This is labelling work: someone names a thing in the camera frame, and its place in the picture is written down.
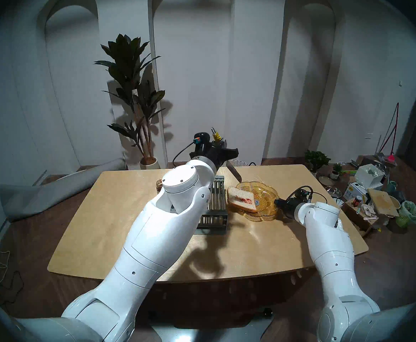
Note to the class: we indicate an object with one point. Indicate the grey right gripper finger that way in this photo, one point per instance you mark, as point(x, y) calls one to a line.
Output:
point(279, 202)

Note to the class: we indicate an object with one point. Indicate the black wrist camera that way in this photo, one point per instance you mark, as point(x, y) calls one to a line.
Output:
point(201, 139)
point(303, 194)

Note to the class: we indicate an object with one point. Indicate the grey dish rack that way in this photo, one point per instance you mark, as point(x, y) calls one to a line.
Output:
point(216, 198)

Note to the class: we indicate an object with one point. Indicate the white open box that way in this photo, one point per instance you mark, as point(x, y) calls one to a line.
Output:
point(368, 177)

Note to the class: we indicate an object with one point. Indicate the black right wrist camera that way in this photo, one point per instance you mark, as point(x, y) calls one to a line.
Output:
point(303, 194)

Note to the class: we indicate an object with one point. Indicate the round ceramic plate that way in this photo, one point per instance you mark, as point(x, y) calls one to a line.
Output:
point(326, 181)

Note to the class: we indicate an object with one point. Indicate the slice of white bread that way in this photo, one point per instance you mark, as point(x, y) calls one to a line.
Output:
point(240, 195)

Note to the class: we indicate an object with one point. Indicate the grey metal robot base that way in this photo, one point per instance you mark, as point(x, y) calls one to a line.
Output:
point(211, 332)

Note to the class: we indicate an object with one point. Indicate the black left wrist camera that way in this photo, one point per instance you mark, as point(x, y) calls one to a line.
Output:
point(201, 139)

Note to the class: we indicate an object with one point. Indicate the green mesh bag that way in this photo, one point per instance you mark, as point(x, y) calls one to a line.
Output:
point(409, 213)

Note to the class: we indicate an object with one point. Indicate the small bushy potted plant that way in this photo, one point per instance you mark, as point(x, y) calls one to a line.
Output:
point(316, 156)

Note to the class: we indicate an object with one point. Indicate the teal ceramic vase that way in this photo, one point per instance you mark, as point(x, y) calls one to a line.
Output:
point(393, 186)

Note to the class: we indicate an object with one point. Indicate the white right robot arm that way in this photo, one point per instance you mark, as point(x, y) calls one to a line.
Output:
point(330, 245)

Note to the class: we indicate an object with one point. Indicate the tall potted leafy plant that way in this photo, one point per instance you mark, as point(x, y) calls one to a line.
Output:
point(126, 60)

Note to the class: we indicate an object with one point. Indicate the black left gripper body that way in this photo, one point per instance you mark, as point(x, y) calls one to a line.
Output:
point(216, 160)

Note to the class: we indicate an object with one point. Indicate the patterned white bowl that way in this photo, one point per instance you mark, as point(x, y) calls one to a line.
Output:
point(339, 202)

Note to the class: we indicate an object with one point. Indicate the glass jam jar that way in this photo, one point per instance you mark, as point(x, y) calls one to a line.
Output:
point(159, 185)

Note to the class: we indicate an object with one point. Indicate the low brown cardboard box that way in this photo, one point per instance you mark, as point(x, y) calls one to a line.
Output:
point(355, 218)

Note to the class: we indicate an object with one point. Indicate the white carton with yellow print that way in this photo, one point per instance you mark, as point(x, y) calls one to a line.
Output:
point(352, 192)

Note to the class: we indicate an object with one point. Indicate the grey rolled mat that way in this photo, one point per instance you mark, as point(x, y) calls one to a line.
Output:
point(33, 198)

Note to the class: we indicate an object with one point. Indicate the tiny potted plant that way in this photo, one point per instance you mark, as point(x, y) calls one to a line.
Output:
point(335, 170)

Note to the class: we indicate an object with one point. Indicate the amber glass plate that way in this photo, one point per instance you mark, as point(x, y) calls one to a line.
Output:
point(266, 195)

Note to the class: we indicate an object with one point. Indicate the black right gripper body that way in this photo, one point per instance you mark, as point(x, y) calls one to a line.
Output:
point(291, 207)

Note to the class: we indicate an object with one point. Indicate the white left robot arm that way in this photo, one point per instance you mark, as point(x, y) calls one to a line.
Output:
point(158, 245)

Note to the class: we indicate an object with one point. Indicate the wooden cutting board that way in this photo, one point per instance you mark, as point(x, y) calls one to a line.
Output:
point(382, 202)

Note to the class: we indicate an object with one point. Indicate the white wicker basket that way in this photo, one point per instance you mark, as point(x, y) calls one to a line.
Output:
point(242, 163)

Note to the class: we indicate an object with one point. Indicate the round metal bowl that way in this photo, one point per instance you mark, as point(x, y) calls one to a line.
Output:
point(333, 192)

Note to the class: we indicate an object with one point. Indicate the beige round bowl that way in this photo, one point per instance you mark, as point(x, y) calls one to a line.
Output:
point(396, 201)

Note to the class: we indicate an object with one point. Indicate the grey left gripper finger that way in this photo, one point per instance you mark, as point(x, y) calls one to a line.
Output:
point(202, 153)
point(227, 153)

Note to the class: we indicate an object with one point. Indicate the white floral cloth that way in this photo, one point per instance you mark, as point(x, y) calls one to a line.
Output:
point(368, 211)

